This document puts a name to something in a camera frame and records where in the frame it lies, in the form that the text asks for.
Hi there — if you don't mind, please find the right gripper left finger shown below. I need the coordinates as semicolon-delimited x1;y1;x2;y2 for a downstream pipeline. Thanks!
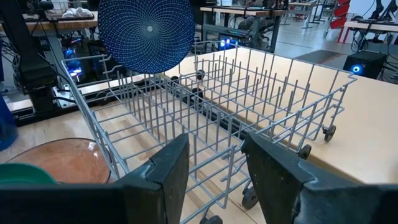
0;133;190;224

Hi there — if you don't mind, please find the black computer tower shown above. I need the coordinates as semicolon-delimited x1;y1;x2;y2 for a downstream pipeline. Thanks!
343;50;389;81

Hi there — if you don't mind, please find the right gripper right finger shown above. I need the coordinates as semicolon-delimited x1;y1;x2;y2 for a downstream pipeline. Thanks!
241;132;398;224

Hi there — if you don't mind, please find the black and white plate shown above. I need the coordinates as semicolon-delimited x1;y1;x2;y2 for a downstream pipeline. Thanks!
98;0;196;75

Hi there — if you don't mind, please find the dark green bowl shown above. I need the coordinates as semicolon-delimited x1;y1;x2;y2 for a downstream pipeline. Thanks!
6;138;112;184

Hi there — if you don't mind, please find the blue water bottle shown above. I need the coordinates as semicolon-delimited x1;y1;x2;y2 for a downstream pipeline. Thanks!
0;95;19;152

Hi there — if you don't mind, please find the light wood desk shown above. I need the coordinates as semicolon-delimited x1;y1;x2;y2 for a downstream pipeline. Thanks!
164;46;398;184

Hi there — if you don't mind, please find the wooden workbench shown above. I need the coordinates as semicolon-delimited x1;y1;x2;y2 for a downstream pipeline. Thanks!
200;6;287;54
0;11;100;34
343;19;398;44

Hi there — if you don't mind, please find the green plate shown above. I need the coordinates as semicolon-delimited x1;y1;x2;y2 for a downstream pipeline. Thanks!
0;162;57;185

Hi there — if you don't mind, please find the red shelf rack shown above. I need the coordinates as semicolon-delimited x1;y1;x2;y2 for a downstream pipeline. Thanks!
328;0;351;44

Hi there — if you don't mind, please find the grey wire dish rack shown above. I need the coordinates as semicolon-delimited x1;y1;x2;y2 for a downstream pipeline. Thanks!
60;39;358;224

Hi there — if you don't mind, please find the white cloth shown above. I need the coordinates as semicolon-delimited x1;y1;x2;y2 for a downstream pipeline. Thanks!
61;6;95;19

